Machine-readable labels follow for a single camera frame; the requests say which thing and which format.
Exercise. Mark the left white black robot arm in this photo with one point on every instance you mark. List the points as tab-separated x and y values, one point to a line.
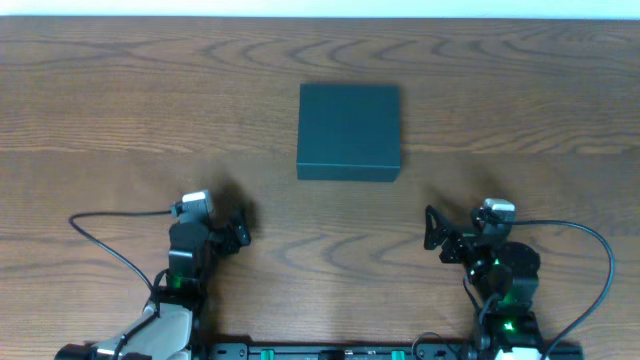
168	325

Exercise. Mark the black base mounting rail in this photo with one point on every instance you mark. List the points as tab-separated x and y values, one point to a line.
241	351

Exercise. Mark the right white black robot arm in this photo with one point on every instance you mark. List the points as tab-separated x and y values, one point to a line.
504	275

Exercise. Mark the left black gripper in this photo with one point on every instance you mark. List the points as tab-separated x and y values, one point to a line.
220	238

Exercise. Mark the dark green gift box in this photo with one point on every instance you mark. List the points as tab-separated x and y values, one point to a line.
349	132

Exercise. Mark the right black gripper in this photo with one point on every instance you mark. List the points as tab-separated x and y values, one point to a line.
455	242

